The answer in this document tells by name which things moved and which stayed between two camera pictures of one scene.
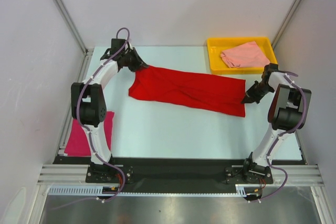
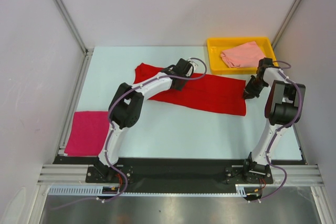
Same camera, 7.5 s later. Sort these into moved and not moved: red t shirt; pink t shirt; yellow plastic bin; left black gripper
Moved: left black gripper
Not moved: yellow plastic bin; pink t shirt; red t shirt
